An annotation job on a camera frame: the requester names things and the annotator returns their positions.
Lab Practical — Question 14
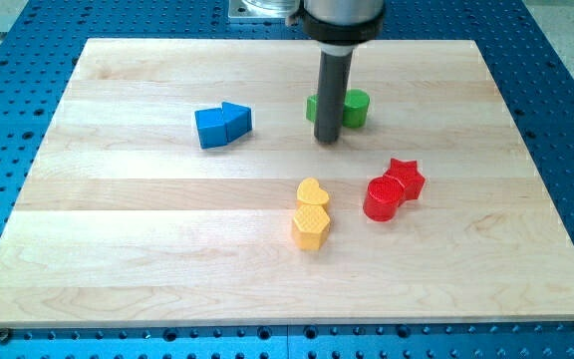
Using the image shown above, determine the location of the yellow heart block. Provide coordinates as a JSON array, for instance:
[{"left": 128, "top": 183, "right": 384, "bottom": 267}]
[{"left": 296, "top": 178, "right": 330, "bottom": 210}]

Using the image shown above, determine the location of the blue triangle block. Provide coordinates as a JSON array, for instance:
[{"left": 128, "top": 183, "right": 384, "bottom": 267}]
[{"left": 221, "top": 102, "right": 252, "bottom": 143}]

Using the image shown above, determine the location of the green cylinder block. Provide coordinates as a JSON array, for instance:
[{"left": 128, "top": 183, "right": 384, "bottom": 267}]
[{"left": 342, "top": 89, "right": 371, "bottom": 129}]

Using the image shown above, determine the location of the yellow hexagon block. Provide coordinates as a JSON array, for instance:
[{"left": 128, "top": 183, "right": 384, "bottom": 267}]
[{"left": 292, "top": 204, "right": 331, "bottom": 250}]

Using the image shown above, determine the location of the green star block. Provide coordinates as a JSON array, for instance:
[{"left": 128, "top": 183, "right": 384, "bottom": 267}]
[{"left": 305, "top": 95, "right": 318, "bottom": 123}]

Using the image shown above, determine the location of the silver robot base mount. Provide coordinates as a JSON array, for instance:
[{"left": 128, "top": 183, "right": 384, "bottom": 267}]
[{"left": 227, "top": 0, "right": 300, "bottom": 23}]

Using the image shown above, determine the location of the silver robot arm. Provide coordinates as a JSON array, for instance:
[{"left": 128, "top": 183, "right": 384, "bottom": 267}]
[{"left": 285, "top": 0, "right": 386, "bottom": 145}]

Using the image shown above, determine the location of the red star block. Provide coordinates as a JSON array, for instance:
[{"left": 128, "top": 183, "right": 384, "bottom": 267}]
[{"left": 384, "top": 158, "right": 426, "bottom": 201}]

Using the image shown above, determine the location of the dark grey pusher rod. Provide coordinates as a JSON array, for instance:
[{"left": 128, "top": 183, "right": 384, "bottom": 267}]
[{"left": 314, "top": 48, "right": 353, "bottom": 145}]

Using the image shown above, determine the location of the light wooden board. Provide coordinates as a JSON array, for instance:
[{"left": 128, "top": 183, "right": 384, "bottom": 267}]
[{"left": 0, "top": 39, "right": 574, "bottom": 328}]

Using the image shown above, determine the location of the red cylinder block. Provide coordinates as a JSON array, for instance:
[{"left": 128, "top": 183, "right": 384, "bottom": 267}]
[{"left": 363, "top": 177, "right": 405, "bottom": 221}]

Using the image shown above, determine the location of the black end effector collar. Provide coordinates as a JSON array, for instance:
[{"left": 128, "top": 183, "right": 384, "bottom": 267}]
[{"left": 300, "top": 6, "right": 386, "bottom": 48}]

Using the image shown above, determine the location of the blue cube block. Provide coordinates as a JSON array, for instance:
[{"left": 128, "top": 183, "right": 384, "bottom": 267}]
[{"left": 194, "top": 108, "right": 228, "bottom": 149}]

